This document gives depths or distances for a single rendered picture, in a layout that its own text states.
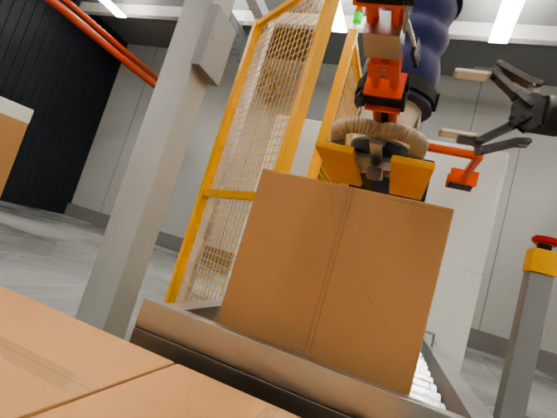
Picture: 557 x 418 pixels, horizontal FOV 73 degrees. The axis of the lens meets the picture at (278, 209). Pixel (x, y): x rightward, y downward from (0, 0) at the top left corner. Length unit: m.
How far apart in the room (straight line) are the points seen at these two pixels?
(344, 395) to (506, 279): 9.08
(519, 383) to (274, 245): 0.81
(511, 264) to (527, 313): 8.47
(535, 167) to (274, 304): 9.70
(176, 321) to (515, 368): 0.93
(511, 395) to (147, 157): 1.56
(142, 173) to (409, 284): 1.31
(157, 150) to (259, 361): 1.22
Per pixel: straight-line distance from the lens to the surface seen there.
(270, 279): 0.80
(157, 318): 0.83
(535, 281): 1.31
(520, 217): 9.95
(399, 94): 0.87
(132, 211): 1.76
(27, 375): 0.60
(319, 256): 0.78
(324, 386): 0.72
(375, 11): 0.68
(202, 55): 1.84
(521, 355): 1.31
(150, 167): 1.76
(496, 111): 10.61
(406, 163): 0.94
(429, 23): 1.19
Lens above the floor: 0.78
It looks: 6 degrees up
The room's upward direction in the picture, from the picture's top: 16 degrees clockwise
